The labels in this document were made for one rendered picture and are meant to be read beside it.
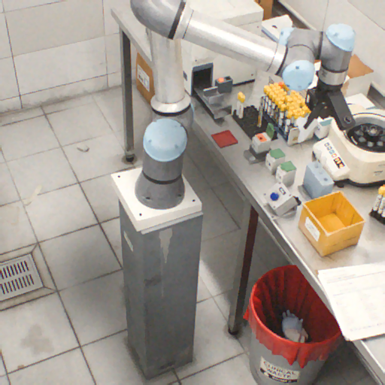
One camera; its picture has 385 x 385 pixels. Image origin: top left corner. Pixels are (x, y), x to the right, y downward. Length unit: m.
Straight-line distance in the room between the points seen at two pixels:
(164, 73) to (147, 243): 0.50
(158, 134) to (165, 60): 0.20
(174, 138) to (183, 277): 0.55
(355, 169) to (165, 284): 0.71
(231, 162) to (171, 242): 0.34
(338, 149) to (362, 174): 0.12
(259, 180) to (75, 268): 1.16
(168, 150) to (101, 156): 1.68
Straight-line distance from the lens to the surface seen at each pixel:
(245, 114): 2.24
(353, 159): 2.02
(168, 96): 1.81
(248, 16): 2.27
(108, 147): 3.45
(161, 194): 1.83
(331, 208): 1.94
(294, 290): 2.44
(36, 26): 3.52
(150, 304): 2.15
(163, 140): 1.74
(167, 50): 1.74
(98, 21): 3.62
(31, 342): 2.71
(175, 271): 2.07
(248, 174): 2.04
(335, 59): 1.71
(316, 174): 1.94
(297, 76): 1.56
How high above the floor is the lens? 2.27
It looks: 45 degrees down
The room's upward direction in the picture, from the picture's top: 4 degrees clockwise
